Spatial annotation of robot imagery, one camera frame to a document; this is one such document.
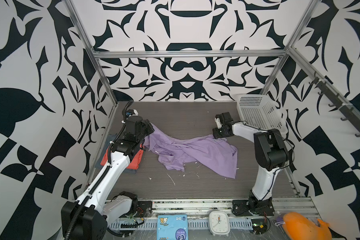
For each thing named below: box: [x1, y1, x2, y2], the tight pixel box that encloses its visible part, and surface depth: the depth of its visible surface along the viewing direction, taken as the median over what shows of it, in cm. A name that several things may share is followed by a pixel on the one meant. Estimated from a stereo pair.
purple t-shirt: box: [144, 123, 238, 179], surface depth 91 cm
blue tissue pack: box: [156, 214, 189, 240], surface depth 66 cm
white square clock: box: [208, 210, 231, 237], surface depth 70 cm
